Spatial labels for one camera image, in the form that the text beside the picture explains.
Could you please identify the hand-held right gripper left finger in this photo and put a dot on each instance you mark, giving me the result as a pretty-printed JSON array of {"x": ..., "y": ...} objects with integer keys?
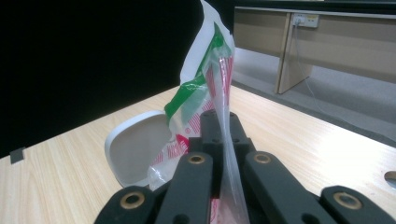
[{"x": 211, "y": 137}]

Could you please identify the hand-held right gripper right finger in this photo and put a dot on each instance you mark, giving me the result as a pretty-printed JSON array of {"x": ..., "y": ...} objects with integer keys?
[{"x": 241, "y": 140}]

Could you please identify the pink and white plastic bag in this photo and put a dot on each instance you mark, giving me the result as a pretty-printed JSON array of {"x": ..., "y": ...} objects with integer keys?
[{"x": 199, "y": 62}]

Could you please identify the clear jar with white lid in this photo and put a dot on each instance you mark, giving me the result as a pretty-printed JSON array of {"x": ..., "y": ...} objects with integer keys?
[{"x": 137, "y": 149}]

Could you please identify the wooden background desk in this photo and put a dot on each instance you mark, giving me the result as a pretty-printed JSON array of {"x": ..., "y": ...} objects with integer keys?
[{"x": 342, "y": 49}]

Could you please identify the black curtain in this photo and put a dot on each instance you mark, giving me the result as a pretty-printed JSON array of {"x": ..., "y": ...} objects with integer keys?
[{"x": 77, "y": 62}]

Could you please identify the white wall socket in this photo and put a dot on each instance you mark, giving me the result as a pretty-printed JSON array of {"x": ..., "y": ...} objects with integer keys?
[{"x": 306, "y": 20}]

